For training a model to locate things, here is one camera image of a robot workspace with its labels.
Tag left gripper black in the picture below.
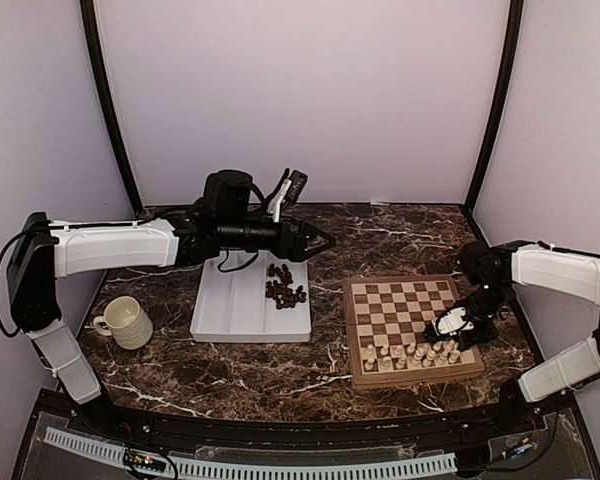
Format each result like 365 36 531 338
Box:
219 211 337 263

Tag white plastic divided tray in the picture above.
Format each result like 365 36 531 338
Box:
190 251 311 344

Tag dark chess pieces pile upper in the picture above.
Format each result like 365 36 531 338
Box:
267 263 293 283

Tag wooden chess board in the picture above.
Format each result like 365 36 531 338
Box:
343 275 485 390

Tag black frame post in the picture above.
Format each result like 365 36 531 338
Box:
79 0 144 214
463 0 524 217

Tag dark chess pieces pile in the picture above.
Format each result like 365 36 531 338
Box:
267 263 293 283
265 281 307 310

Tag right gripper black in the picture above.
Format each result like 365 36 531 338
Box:
454 281 513 351

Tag black right frame post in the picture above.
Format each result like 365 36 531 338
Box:
463 0 524 217

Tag white chess piece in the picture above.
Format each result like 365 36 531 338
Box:
436 351 449 365
423 348 437 365
395 354 407 370

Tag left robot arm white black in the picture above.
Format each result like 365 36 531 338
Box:
0 169 336 436

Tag black front rail base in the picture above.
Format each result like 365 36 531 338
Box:
13 390 600 479

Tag dark chess pieces pile lower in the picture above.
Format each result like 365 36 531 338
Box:
265 281 307 310

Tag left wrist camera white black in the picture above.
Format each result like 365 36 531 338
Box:
266 169 308 223

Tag cream ribbed ceramic mug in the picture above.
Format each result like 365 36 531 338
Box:
92 296 154 351

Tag white slotted cable duct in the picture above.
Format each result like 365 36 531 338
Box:
43 427 457 479

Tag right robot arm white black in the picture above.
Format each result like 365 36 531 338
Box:
438 240 600 434

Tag black left frame post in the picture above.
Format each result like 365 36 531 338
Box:
79 0 144 214

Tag white chess queen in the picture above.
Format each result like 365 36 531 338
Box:
411 348 425 368

